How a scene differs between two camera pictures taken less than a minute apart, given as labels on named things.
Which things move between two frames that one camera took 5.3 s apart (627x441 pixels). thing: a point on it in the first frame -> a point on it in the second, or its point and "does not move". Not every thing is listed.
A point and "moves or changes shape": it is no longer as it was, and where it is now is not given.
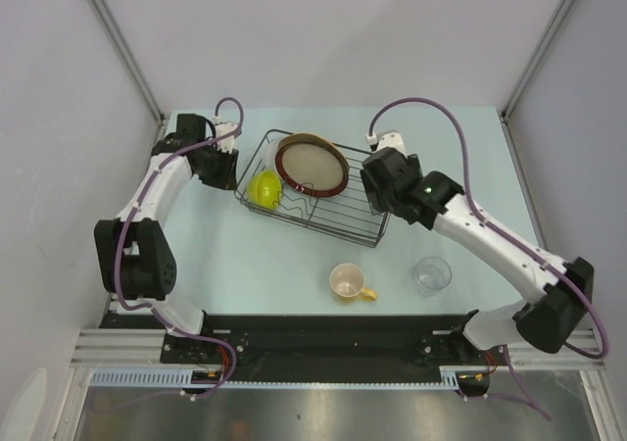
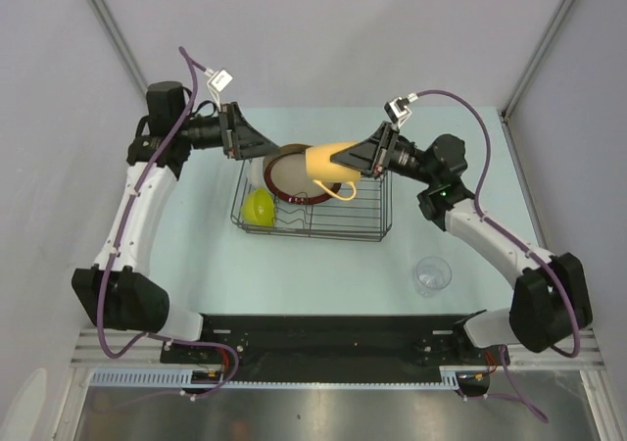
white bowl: (270, 148) -> (255, 171)
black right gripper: (375, 197) -> (373, 155)
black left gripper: (226, 179) -> (243, 142)
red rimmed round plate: (311, 165) -> (286, 178)
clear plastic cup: (430, 274) does not move
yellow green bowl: (265, 188) -> (259, 209)
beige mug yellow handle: (348, 280) -> (339, 180)
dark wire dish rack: (307, 179) moves or changes shape
